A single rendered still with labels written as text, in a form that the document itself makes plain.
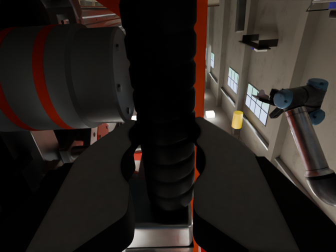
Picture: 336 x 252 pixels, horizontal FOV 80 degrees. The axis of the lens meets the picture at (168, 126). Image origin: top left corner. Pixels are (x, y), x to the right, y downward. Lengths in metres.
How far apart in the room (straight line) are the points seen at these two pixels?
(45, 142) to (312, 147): 0.86
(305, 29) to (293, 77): 1.14
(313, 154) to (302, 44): 5.35
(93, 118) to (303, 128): 0.80
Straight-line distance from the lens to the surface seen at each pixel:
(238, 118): 9.09
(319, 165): 0.94
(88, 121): 0.28
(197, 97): 0.77
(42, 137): 0.39
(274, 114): 1.22
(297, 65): 6.28
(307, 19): 6.11
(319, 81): 1.04
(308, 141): 0.93
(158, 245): 0.17
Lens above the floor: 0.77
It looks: 30 degrees up
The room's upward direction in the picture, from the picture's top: 176 degrees clockwise
